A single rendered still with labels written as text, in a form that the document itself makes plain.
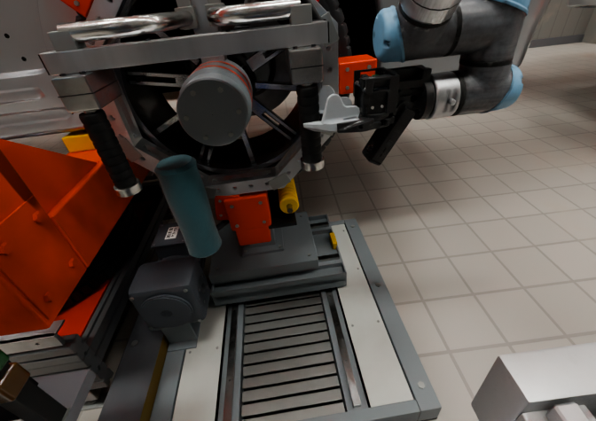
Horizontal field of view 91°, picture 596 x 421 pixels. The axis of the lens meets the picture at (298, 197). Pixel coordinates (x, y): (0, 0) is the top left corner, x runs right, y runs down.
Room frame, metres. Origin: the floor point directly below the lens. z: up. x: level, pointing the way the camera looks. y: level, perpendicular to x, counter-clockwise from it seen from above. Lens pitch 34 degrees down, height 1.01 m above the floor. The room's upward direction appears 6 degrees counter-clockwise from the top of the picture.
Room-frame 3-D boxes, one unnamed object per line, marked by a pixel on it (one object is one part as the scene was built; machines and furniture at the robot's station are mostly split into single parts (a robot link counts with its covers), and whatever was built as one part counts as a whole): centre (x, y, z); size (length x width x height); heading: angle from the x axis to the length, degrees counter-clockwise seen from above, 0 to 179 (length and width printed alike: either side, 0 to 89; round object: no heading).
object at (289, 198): (0.82, 0.03, 0.51); 0.29 x 0.06 x 0.06; 3
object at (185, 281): (0.72, 0.41, 0.26); 0.42 x 0.18 x 0.35; 3
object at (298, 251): (0.88, 0.16, 0.32); 0.40 x 0.30 x 0.28; 93
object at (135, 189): (0.47, 0.31, 0.83); 0.04 x 0.04 x 0.16
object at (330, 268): (0.88, 0.11, 0.13); 0.50 x 0.36 x 0.10; 93
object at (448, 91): (0.50, -0.25, 0.85); 0.08 x 0.05 x 0.08; 3
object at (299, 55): (0.52, -0.03, 0.93); 0.09 x 0.05 x 0.05; 3
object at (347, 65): (0.74, -0.17, 0.85); 0.09 x 0.08 x 0.07; 93
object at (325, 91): (0.52, -0.07, 0.85); 0.09 x 0.03 x 0.06; 85
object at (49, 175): (0.77, 0.62, 0.69); 0.52 x 0.17 x 0.35; 3
